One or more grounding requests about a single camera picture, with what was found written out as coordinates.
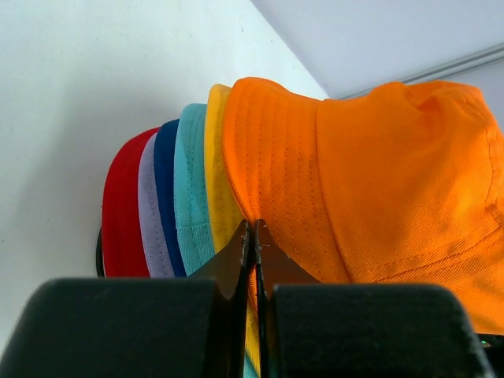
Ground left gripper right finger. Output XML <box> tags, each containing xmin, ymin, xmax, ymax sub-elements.
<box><xmin>255</xmin><ymin>220</ymin><xmax>495</xmax><ymax>377</ymax></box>

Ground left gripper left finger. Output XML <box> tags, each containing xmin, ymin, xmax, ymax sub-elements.
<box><xmin>1</xmin><ymin>221</ymin><xmax>250</xmax><ymax>377</ymax></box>

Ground lavender hat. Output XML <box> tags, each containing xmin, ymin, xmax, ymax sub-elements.
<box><xmin>138</xmin><ymin>132</ymin><xmax>175</xmax><ymax>278</ymax></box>

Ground red hat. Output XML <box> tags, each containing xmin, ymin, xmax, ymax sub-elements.
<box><xmin>101</xmin><ymin>128</ymin><xmax>158</xmax><ymax>277</ymax></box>

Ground yellow hat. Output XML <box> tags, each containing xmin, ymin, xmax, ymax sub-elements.
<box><xmin>204</xmin><ymin>84</ymin><xmax>260</xmax><ymax>377</ymax></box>

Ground orange hat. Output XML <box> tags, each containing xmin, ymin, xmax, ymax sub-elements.
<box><xmin>222</xmin><ymin>78</ymin><xmax>503</xmax><ymax>335</ymax></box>

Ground blue hat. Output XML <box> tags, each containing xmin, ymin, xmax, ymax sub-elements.
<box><xmin>154</xmin><ymin>119</ymin><xmax>187</xmax><ymax>277</ymax></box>

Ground teal hat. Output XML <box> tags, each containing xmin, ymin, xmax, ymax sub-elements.
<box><xmin>173</xmin><ymin>103</ymin><xmax>257</xmax><ymax>378</ymax></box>

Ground right corner frame profile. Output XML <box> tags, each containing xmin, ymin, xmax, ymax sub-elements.
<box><xmin>327</xmin><ymin>42</ymin><xmax>503</xmax><ymax>98</ymax></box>

